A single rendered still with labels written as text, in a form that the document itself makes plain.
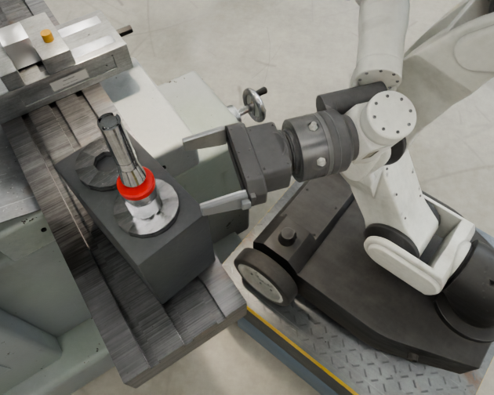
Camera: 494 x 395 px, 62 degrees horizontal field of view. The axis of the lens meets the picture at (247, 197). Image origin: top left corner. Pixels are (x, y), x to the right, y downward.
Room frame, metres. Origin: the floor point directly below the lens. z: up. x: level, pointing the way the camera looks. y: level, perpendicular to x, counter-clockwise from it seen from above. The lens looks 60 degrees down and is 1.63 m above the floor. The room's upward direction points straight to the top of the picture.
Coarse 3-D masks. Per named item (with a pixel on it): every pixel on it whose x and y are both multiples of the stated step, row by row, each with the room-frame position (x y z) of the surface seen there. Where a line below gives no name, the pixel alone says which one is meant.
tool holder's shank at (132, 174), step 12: (108, 120) 0.28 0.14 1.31; (120, 120) 0.28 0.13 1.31; (108, 132) 0.26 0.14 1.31; (120, 132) 0.27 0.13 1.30; (108, 144) 0.27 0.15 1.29; (120, 144) 0.27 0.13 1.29; (120, 156) 0.26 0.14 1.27; (132, 156) 0.27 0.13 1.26; (120, 168) 0.26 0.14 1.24; (132, 168) 0.27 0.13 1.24; (132, 180) 0.26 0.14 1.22
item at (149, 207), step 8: (152, 192) 0.26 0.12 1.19; (128, 200) 0.25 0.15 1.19; (144, 200) 0.26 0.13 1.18; (152, 200) 0.26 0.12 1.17; (160, 200) 0.27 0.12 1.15; (128, 208) 0.26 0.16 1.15; (136, 208) 0.25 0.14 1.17; (144, 208) 0.25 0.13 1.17; (152, 208) 0.26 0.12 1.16; (160, 208) 0.27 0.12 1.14; (136, 216) 0.25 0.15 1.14; (144, 216) 0.25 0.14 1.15; (152, 216) 0.26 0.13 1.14
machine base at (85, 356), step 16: (224, 240) 0.64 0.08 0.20; (240, 240) 0.65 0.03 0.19; (224, 256) 0.57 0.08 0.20; (64, 336) 0.29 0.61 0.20; (80, 336) 0.29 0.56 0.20; (96, 336) 0.29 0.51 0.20; (64, 352) 0.24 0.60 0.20; (80, 352) 0.24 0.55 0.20; (96, 352) 0.24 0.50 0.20; (48, 368) 0.19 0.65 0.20; (64, 368) 0.19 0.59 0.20; (80, 368) 0.19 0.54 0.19; (96, 368) 0.20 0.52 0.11; (32, 384) 0.14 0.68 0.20; (48, 384) 0.14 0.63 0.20; (64, 384) 0.14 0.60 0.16; (80, 384) 0.15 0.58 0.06
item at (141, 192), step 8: (144, 168) 0.29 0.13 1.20; (152, 176) 0.28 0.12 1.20; (120, 184) 0.27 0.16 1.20; (144, 184) 0.27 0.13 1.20; (152, 184) 0.27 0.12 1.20; (120, 192) 0.26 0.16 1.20; (128, 192) 0.26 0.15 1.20; (136, 192) 0.26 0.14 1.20; (144, 192) 0.26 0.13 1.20; (136, 200) 0.25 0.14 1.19
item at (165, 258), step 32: (64, 160) 0.36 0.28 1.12; (96, 160) 0.36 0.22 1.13; (96, 192) 0.30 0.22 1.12; (160, 192) 0.30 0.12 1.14; (96, 224) 0.33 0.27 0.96; (128, 224) 0.25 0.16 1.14; (160, 224) 0.25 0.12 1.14; (192, 224) 0.25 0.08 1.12; (128, 256) 0.21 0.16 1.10; (160, 256) 0.21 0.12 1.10; (192, 256) 0.24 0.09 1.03; (160, 288) 0.20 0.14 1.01
